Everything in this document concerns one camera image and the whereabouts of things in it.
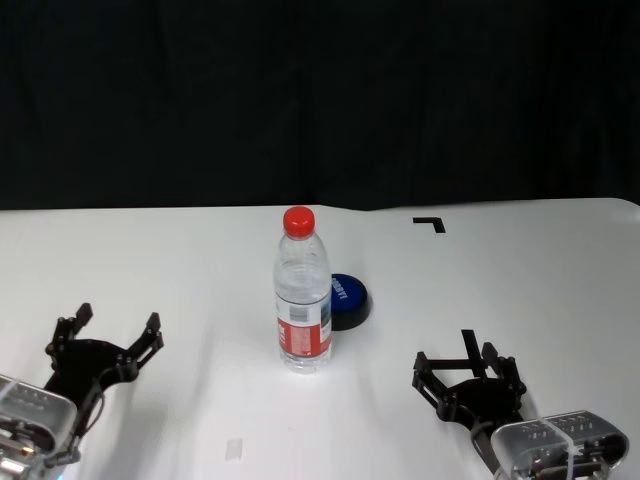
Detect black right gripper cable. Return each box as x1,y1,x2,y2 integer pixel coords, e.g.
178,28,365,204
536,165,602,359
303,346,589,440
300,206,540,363
469,418,502,480

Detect dark blue round lid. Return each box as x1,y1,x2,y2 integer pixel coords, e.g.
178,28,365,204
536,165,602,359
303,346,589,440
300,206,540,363
329,272,373,332

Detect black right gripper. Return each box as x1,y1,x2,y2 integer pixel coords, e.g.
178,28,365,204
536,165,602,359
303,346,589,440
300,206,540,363
412,342,526,431

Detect black backdrop curtain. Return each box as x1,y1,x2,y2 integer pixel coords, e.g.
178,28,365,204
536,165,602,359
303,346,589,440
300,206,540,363
0,0,640,212

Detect clear water bottle red cap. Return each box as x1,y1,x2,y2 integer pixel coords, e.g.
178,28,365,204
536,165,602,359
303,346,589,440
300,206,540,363
272,205,335,375

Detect clear left wrist camera housing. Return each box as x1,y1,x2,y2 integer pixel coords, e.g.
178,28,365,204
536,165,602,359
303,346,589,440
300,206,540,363
0,374,78,454

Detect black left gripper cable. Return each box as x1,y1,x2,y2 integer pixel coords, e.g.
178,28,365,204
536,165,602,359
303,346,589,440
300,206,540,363
47,367,108,464

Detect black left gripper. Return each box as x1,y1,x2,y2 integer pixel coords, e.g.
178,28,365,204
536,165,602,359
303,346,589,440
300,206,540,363
42,302,165,404

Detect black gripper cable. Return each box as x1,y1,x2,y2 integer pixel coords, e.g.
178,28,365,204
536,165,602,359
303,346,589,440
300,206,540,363
469,418,502,480
47,367,108,464

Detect black corner tape mark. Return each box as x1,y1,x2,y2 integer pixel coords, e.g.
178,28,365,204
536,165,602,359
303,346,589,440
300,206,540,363
412,216,447,235

